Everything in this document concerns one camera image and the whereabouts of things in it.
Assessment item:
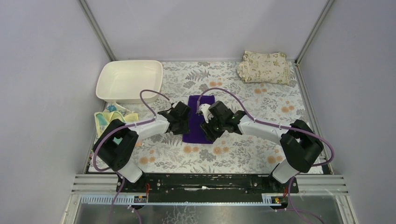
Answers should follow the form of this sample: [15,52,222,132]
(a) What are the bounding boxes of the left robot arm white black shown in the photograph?
[92,102,191,183]

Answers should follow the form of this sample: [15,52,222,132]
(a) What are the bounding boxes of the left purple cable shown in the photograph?
[92,90,170,224]

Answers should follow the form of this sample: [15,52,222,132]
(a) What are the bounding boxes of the purple towel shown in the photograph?
[182,95,213,144]

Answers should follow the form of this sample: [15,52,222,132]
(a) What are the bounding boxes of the floral patterned table mat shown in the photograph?
[88,61,324,175]

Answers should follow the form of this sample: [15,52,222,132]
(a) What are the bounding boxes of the purple cable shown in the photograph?
[196,88,335,224]
[92,90,170,224]

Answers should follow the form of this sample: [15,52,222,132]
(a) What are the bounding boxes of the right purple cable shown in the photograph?
[196,88,335,224]

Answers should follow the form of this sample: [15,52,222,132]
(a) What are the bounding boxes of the cream patterned folded towel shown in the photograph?
[237,51,291,85]

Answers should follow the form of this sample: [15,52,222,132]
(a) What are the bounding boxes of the white cable duct strip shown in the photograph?
[80,195,148,205]

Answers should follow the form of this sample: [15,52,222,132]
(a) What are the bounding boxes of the yellow teal patterned towel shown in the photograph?
[94,103,139,143]

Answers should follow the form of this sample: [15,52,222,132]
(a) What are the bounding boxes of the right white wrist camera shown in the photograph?
[198,104,212,123]

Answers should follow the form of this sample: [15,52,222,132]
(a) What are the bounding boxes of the white rectangular basin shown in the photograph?
[95,60,163,104]

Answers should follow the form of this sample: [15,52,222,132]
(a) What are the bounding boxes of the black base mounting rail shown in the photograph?
[116,173,299,203]

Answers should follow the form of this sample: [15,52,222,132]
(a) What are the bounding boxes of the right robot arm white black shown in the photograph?
[197,101,324,184]

